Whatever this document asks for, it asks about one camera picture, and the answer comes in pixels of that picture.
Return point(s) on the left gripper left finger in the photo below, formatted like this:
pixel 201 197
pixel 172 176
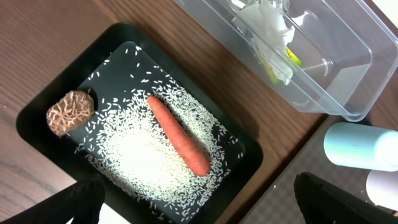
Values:
pixel 78 203

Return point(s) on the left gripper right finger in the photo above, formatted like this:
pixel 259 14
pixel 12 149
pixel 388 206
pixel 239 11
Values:
pixel 324 203

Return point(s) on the white rice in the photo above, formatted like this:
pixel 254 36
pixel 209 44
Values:
pixel 125 142

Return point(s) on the brown textured food piece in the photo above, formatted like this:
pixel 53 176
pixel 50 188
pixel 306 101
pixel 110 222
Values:
pixel 70 112

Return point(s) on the orange carrot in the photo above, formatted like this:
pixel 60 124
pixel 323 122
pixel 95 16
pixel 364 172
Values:
pixel 188 150

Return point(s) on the green foil snack wrapper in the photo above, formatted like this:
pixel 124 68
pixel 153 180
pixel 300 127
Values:
pixel 292 57

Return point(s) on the white napkin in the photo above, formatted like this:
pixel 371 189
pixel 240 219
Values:
pixel 258 19

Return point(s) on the dark brown serving tray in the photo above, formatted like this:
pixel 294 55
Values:
pixel 279 205

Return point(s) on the white cup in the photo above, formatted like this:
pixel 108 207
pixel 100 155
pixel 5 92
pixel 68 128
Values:
pixel 381 188

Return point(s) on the light blue cup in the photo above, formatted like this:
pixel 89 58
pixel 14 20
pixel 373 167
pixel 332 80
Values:
pixel 361 146

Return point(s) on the clear plastic bin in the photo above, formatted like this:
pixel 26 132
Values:
pixel 348 53

